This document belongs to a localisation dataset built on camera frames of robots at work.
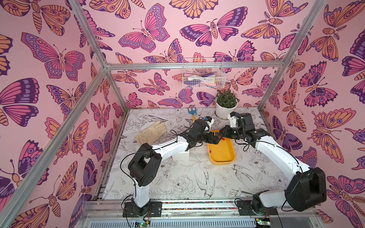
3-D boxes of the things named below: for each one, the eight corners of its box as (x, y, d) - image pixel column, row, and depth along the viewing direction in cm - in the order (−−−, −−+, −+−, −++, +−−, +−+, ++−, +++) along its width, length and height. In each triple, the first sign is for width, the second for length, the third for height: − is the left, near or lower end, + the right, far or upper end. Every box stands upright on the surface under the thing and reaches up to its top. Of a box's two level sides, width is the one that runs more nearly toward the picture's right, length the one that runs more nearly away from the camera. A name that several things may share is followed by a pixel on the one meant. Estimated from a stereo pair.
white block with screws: (173, 160, 93) (171, 152, 85) (173, 158, 94) (171, 151, 86) (189, 161, 93) (189, 154, 85) (189, 159, 94) (189, 152, 86)
